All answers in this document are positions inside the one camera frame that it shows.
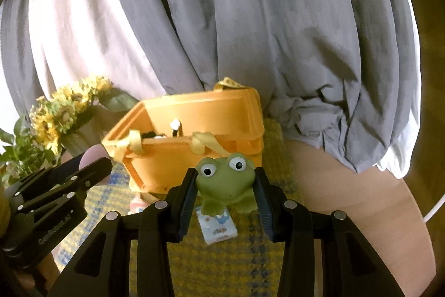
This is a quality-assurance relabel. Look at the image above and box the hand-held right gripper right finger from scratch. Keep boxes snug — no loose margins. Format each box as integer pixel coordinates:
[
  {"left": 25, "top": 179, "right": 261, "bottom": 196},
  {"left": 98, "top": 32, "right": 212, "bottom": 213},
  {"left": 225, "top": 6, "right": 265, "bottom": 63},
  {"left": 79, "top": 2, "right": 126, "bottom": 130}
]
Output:
[{"left": 254, "top": 168, "right": 406, "bottom": 297}]

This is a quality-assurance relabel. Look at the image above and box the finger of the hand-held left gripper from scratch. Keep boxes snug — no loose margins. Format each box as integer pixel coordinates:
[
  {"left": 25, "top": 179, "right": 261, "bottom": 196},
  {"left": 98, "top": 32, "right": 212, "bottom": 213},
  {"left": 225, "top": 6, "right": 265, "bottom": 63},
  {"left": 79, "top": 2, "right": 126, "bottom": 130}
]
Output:
[
  {"left": 6, "top": 158, "right": 113, "bottom": 215},
  {"left": 36, "top": 154, "right": 92, "bottom": 181}
]

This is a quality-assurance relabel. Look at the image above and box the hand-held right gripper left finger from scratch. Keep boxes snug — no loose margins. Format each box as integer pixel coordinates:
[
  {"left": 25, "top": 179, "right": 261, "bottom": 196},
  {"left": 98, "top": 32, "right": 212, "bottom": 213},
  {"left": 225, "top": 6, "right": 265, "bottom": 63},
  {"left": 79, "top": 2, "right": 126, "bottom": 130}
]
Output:
[{"left": 47, "top": 168, "right": 199, "bottom": 297}]

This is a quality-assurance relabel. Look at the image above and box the purple fluffy scrunchie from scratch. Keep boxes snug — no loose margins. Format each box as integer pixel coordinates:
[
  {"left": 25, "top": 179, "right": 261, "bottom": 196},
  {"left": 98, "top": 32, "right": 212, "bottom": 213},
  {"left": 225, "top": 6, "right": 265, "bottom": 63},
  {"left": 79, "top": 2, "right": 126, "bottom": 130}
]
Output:
[{"left": 79, "top": 144, "right": 113, "bottom": 187}]

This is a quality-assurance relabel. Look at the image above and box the green frog toy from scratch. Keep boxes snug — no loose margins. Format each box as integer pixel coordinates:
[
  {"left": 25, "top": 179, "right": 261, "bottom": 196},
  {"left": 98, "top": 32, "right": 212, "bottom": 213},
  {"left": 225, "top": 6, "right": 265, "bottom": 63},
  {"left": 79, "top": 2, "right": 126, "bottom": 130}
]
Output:
[{"left": 194, "top": 153, "right": 259, "bottom": 217}]

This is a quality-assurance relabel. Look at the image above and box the black mouse plush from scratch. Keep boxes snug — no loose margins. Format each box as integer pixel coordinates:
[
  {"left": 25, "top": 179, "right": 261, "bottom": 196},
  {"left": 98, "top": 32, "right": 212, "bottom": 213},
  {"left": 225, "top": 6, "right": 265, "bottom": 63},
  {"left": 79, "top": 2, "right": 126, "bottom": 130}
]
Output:
[{"left": 141, "top": 119, "right": 183, "bottom": 140}]

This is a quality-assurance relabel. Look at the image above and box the orange plastic crate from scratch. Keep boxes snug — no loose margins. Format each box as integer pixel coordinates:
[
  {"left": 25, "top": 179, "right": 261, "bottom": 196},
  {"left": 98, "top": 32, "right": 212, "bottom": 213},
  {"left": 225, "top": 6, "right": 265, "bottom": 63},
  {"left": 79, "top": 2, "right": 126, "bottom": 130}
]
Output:
[{"left": 102, "top": 77, "right": 264, "bottom": 195}]

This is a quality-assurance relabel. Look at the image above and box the grey-green vase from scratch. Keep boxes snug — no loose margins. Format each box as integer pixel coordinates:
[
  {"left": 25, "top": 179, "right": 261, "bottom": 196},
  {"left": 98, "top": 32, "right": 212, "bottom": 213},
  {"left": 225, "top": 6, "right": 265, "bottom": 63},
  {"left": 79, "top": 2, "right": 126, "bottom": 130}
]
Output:
[{"left": 63, "top": 105, "right": 119, "bottom": 158}]

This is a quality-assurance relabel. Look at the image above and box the blue tissue packet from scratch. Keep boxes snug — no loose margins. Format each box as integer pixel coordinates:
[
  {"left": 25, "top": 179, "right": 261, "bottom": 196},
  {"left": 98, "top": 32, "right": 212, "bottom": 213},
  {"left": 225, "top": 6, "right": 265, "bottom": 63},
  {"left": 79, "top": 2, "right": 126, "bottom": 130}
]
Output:
[{"left": 195, "top": 207, "right": 239, "bottom": 245}]

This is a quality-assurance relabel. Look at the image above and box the green leafy plant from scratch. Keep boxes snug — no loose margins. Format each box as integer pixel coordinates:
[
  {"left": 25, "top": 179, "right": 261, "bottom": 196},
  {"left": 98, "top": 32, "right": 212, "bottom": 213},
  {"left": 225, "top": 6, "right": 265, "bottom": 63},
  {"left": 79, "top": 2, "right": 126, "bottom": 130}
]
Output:
[{"left": 0, "top": 116, "right": 60, "bottom": 187}]

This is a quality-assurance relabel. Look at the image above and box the small pink white toy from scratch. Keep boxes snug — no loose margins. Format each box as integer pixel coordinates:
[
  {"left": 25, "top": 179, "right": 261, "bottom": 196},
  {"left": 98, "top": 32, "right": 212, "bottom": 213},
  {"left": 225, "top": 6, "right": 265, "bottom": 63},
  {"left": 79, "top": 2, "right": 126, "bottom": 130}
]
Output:
[{"left": 129, "top": 194, "right": 147, "bottom": 215}]

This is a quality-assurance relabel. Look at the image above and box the sunflower bouquet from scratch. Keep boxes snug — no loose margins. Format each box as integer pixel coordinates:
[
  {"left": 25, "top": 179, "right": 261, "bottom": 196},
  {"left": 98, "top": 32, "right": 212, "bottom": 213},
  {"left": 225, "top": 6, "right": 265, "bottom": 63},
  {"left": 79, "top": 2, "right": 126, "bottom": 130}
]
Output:
[{"left": 29, "top": 75, "right": 140, "bottom": 153}]

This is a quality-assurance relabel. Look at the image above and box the yellow plaid blanket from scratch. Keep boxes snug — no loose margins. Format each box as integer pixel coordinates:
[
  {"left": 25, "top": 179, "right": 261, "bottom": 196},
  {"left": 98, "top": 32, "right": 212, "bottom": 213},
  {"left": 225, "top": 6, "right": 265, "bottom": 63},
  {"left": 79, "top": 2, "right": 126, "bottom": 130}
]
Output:
[{"left": 52, "top": 116, "right": 348, "bottom": 297}]

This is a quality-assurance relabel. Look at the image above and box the grey curtain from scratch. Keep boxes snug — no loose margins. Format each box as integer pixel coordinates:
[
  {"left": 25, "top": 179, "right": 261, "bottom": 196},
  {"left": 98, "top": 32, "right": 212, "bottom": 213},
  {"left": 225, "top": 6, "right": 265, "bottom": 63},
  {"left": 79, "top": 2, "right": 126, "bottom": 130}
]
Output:
[
  {"left": 0, "top": 0, "right": 39, "bottom": 121},
  {"left": 104, "top": 0, "right": 422, "bottom": 179}
]

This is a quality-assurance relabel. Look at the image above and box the pink curtain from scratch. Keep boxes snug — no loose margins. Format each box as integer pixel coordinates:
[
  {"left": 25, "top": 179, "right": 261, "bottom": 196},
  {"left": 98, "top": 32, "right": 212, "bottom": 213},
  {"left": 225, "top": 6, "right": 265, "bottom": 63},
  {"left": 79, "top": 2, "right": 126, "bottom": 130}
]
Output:
[{"left": 28, "top": 0, "right": 174, "bottom": 100}]

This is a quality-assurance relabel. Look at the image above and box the white curved tube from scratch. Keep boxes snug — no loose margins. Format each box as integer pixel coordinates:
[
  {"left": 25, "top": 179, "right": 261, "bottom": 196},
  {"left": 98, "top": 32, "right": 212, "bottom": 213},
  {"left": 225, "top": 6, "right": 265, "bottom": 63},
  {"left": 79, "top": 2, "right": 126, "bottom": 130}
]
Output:
[{"left": 422, "top": 193, "right": 445, "bottom": 222}]

